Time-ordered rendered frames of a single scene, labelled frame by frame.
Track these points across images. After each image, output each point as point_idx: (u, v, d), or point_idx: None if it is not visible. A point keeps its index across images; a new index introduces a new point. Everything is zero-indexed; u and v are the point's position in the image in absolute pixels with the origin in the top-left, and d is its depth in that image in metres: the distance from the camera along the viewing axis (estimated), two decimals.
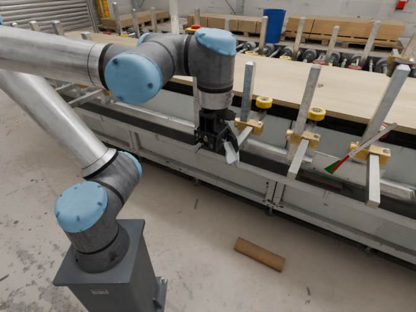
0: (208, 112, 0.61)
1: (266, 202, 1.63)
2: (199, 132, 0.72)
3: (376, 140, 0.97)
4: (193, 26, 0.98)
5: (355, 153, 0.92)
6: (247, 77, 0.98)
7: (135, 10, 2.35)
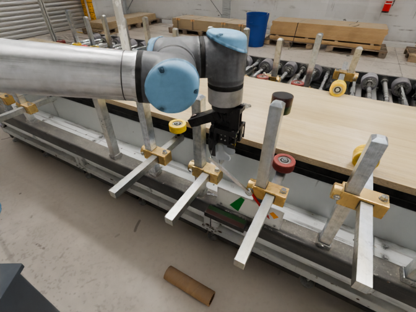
0: (230, 111, 0.61)
1: (205, 226, 1.53)
2: (209, 151, 0.69)
3: (281, 175, 0.86)
4: None
5: (251, 189, 0.81)
6: (138, 104, 0.88)
7: (87, 18, 2.25)
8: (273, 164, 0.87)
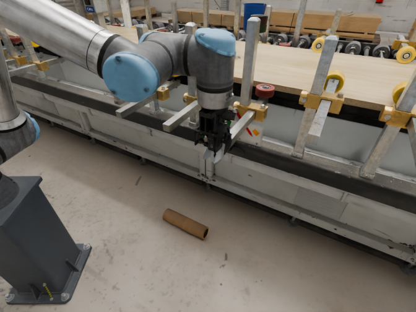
0: (208, 112, 0.61)
1: (200, 176, 1.67)
2: None
3: (262, 100, 1.01)
4: None
5: (236, 108, 0.96)
6: None
7: None
8: (255, 91, 1.02)
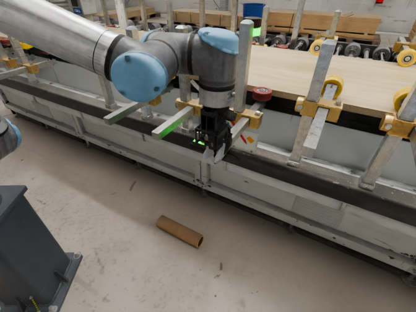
0: (209, 111, 0.61)
1: (196, 182, 1.63)
2: None
3: (260, 103, 0.98)
4: None
5: None
6: None
7: None
8: (252, 95, 0.99)
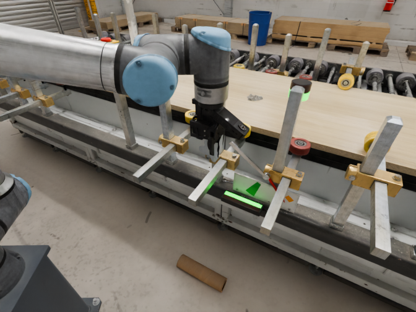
0: None
1: (216, 216, 1.57)
2: (223, 138, 0.74)
3: (297, 157, 0.93)
4: (101, 39, 0.91)
5: (268, 173, 0.86)
6: None
7: (96, 15, 2.29)
8: (289, 147, 0.93)
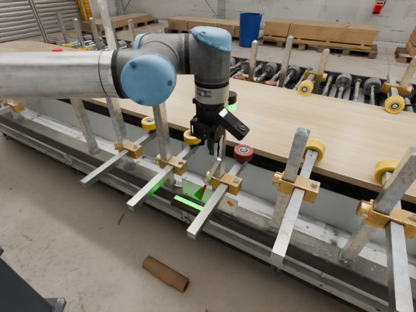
0: None
1: (184, 219, 1.61)
2: (224, 138, 0.74)
3: (241, 163, 0.96)
4: (52, 50, 0.95)
5: (210, 181, 0.90)
6: (108, 102, 0.96)
7: (77, 20, 2.33)
8: (233, 154, 0.97)
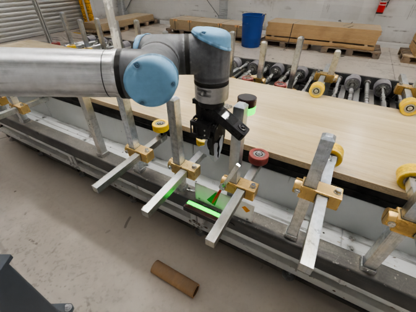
0: None
1: (192, 222, 1.58)
2: (223, 138, 0.74)
3: (256, 167, 0.94)
4: None
5: (225, 186, 0.88)
6: (120, 104, 0.93)
7: (81, 20, 2.30)
8: (248, 158, 0.95)
